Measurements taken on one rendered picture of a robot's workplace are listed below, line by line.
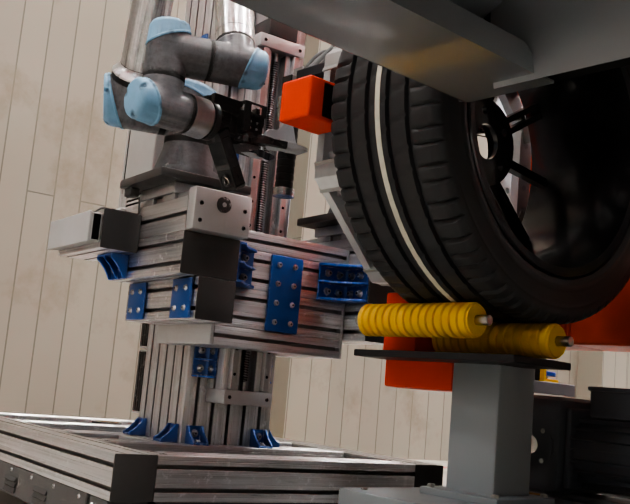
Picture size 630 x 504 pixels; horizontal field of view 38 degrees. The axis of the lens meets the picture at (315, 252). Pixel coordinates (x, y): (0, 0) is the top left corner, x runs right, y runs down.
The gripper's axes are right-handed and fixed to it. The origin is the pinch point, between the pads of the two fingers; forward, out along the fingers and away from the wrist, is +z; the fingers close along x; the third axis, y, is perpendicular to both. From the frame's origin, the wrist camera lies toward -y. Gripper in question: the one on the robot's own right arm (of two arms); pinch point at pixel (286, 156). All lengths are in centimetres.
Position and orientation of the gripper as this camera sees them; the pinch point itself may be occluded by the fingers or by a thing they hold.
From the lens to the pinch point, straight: 180.9
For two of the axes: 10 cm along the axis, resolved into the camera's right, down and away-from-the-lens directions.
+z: 7.4, 1.7, 6.5
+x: -6.7, 0.6, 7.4
